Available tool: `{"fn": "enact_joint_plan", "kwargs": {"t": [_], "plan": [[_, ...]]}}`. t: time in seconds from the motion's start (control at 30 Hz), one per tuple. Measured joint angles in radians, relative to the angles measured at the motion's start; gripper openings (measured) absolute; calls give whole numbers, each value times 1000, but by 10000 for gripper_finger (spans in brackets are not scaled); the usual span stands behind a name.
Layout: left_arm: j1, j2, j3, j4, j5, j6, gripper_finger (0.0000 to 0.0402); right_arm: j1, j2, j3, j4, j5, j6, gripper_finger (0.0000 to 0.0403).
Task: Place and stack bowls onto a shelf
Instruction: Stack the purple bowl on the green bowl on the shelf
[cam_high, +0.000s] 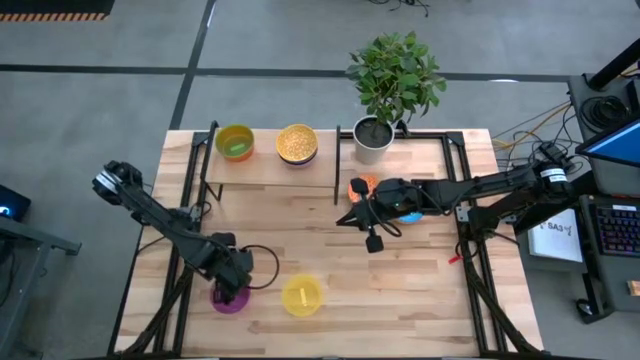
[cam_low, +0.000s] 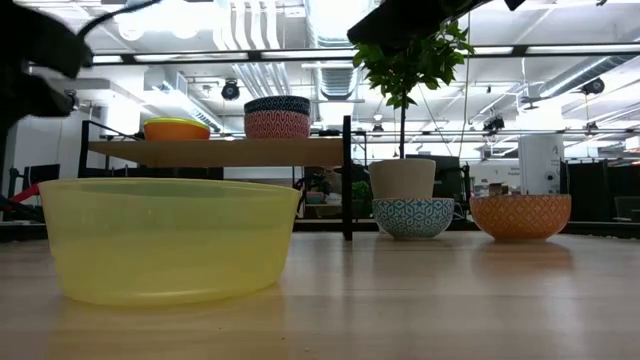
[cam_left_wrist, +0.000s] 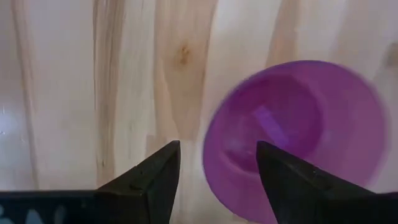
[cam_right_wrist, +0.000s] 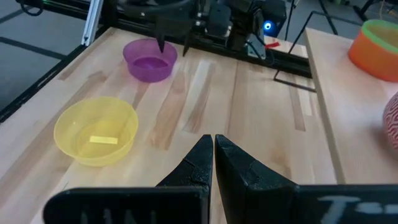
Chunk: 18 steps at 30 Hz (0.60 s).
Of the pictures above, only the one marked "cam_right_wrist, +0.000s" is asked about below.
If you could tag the blue glowing light device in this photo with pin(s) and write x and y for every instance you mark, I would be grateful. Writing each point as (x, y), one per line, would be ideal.
(268, 25)

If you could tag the red tag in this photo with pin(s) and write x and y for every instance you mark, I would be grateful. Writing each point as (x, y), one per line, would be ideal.
(273, 45)

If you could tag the red white patterned bowl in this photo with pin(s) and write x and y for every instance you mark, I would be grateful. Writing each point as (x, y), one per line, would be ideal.
(392, 121)

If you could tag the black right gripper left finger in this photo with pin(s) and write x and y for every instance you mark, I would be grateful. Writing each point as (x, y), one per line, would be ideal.
(186, 193)

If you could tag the orange plastic bowl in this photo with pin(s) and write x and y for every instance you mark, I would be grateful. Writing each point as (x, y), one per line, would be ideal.
(367, 62)

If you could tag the green plastic bowl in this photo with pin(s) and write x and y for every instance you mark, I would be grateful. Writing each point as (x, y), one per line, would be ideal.
(376, 35)

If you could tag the purple plastic bowl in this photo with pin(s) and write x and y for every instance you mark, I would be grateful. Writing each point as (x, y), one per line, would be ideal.
(149, 67)

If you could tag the silver aluminium bracket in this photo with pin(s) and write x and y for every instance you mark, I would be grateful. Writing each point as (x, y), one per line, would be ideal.
(91, 21)

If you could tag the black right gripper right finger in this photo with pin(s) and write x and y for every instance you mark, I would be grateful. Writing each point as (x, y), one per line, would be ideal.
(248, 193)

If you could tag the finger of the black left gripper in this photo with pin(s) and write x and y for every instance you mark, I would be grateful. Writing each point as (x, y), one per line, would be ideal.
(160, 42)
(187, 45)

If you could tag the wooden shelf with black legs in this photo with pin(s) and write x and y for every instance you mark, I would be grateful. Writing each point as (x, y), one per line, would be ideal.
(351, 124)

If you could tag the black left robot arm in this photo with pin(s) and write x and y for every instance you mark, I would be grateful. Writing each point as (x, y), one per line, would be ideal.
(236, 18)

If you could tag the black metal table frame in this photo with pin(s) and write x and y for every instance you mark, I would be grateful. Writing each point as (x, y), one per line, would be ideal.
(31, 90)

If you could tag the yellow plastic bowl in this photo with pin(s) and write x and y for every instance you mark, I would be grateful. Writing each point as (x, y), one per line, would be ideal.
(93, 137)

